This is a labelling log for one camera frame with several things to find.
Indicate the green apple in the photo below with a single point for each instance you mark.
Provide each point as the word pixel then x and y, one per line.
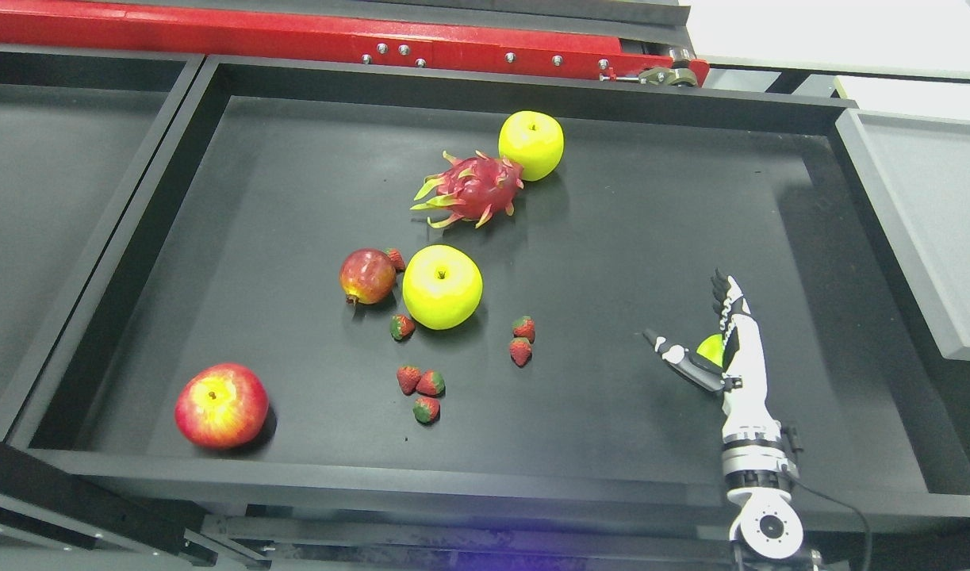
pixel 712 349

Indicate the strawberry bottom right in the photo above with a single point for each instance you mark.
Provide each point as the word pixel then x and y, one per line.
pixel 431 384

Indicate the strawberry beside pomegranate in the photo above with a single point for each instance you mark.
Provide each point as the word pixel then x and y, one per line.
pixel 396 259

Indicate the pink dragon fruit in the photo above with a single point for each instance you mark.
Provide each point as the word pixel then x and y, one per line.
pixel 472 189

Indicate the strawberry right lower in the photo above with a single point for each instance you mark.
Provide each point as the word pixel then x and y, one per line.
pixel 520 350

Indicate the strawberry below yellow apple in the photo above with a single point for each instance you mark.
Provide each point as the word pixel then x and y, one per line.
pixel 401 327

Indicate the strawberry bottom left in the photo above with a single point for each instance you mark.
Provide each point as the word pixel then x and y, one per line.
pixel 408 378

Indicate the strawberry right upper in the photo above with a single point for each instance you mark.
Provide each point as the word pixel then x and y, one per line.
pixel 524 328

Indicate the red apple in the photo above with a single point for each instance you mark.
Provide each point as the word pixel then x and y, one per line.
pixel 223 407

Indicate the black shelf tray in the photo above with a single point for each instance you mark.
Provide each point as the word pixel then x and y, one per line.
pixel 78 129
pixel 273 172

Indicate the dark red pomegranate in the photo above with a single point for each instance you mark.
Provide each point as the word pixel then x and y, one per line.
pixel 367 276

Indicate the strawberry bottom lowest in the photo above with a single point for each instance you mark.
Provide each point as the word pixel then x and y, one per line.
pixel 426 410

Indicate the yellow apple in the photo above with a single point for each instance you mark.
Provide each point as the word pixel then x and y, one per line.
pixel 535 141
pixel 442 287

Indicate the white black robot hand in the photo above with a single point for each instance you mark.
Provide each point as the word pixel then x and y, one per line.
pixel 742 379

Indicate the yellow apple rear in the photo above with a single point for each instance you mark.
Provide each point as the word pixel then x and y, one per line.
pixel 535 141

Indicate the grey tray right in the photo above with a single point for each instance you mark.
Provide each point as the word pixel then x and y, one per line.
pixel 916 173

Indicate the black shelf tray left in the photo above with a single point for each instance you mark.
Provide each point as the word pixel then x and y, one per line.
pixel 78 129

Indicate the black metal shelf frame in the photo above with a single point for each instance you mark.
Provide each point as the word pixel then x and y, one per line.
pixel 266 515

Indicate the red metal beam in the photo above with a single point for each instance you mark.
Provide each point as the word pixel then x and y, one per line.
pixel 342 39

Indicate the yellow apple centre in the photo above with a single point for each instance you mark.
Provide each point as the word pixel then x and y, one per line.
pixel 442 287

